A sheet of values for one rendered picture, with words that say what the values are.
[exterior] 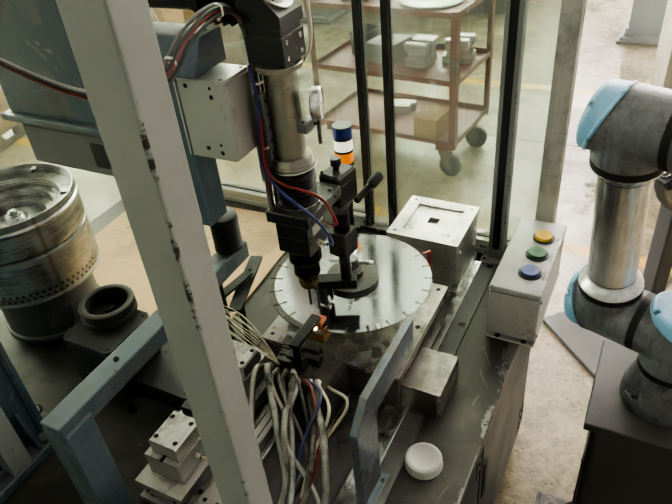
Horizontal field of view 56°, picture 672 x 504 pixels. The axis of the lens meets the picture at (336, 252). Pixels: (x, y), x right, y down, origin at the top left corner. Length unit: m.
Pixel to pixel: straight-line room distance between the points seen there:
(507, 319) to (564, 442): 0.91
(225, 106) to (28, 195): 0.88
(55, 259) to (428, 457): 0.91
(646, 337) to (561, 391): 1.16
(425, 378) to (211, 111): 0.68
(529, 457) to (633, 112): 1.42
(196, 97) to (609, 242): 0.73
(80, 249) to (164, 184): 1.16
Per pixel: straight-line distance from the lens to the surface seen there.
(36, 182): 1.71
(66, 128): 1.27
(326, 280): 1.23
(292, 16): 0.92
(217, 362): 0.54
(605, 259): 1.23
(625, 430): 1.38
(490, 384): 1.40
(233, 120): 0.94
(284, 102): 0.95
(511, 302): 1.42
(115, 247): 1.97
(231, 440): 0.60
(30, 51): 1.27
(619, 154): 1.06
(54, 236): 1.52
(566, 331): 2.62
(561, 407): 2.38
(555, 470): 2.22
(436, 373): 1.31
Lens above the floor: 1.78
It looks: 36 degrees down
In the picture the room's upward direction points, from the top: 6 degrees counter-clockwise
